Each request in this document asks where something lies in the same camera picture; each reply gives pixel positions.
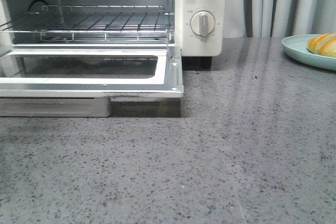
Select grey curtain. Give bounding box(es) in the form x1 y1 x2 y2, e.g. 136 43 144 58
223 0 335 38

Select glass oven door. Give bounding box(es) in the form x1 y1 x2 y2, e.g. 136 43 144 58
1 45 184 117

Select lower white timer knob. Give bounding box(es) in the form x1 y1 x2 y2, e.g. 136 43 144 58
191 11 215 37

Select black right oven foot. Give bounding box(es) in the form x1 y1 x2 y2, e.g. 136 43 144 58
200 57 213 69

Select metal wire oven rack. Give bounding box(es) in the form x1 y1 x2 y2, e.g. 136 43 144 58
1 5 175 44

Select light green plate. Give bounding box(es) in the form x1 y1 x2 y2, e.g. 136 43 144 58
282 34 335 72

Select golden croissant bread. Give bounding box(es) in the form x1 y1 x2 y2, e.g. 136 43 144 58
307 33 336 58

